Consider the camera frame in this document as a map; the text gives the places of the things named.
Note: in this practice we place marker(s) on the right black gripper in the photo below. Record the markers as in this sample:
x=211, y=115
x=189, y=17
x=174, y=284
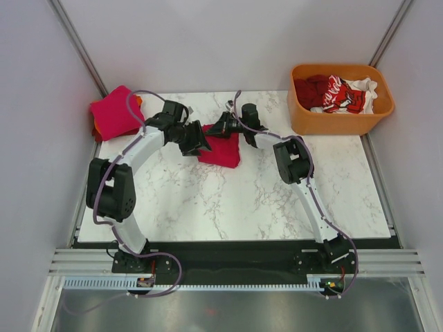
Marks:
x=221, y=128

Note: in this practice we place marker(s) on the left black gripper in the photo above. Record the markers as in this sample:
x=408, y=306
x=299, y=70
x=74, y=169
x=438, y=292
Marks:
x=197, y=142

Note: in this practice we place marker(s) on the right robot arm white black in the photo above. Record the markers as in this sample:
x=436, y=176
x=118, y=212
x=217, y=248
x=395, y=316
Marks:
x=296, y=168

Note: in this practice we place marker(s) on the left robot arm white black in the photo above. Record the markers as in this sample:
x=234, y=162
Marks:
x=111, y=192

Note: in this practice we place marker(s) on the folded orange t shirt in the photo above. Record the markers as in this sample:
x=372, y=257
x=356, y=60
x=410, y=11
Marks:
x=139, y=100

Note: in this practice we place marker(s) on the orange plastic basket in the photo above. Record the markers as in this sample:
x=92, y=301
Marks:
x=305, y=122

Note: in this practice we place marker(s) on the folded pink t shirt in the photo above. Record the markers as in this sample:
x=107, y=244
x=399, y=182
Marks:
x=112, y=108

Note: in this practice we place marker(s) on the dark red crumpled t shirt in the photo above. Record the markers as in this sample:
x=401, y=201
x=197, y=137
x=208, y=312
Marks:
x=310, y=92

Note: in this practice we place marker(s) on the folded dark red t shirt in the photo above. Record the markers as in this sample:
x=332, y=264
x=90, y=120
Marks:
x=113, y=130

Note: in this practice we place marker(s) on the red white printed t shirt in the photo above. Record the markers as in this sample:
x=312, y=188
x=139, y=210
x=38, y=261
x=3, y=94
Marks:
x=337, y=95

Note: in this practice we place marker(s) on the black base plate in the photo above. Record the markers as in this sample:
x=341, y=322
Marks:
x=233, y=261

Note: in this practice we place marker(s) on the aluminium rail profile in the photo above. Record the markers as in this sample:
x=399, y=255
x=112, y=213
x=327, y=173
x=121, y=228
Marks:
x=372, y=263

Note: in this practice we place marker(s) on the grey slotted cable duct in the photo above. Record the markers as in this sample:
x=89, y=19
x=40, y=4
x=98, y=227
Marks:
x=126, y=283

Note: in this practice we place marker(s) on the left aluminium frame post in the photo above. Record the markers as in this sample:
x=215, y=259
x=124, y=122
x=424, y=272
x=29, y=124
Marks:
x=76, y=41

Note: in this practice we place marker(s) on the aluminium frame post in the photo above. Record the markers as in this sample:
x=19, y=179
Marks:
x=392, y=29
x=76, y=41

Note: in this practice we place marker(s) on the right aluminium frame post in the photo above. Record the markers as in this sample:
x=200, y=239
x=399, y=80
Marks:
x=392, y=29

